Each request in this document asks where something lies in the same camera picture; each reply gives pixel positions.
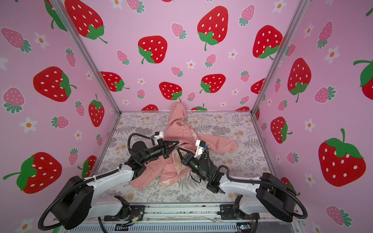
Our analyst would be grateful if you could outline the pink hooded zip jacket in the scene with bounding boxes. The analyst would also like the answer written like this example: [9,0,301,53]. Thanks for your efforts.
[130,103,238,190]

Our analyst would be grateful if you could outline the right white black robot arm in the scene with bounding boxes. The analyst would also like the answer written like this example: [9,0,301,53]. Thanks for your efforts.
[177,147,308,222]

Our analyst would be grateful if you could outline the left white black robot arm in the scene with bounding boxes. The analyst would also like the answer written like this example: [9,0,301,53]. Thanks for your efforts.
[38,139,179,231]

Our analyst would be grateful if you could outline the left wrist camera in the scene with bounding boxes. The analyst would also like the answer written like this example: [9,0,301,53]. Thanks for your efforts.
[151,132,164,146]

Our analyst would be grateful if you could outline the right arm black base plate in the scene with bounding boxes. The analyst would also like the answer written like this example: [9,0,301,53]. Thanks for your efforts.
[217,204,260,220]

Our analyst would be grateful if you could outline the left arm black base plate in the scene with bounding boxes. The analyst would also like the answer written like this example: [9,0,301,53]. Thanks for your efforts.
[104,205,145,222]

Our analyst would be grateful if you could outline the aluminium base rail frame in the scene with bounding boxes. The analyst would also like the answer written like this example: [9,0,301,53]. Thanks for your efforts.
[71,203,307,233]

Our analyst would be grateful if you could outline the left aluminium corner post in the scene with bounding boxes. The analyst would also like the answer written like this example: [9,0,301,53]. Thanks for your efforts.
[51,0,121,116]

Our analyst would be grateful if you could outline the aluminium corner post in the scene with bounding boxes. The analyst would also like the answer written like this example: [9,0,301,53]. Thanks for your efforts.
[251,0,311,116]
[51,0,121,116]

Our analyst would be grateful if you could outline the right aluminium corner post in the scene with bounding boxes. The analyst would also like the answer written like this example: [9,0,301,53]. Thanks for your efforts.
[251,0,311,116]

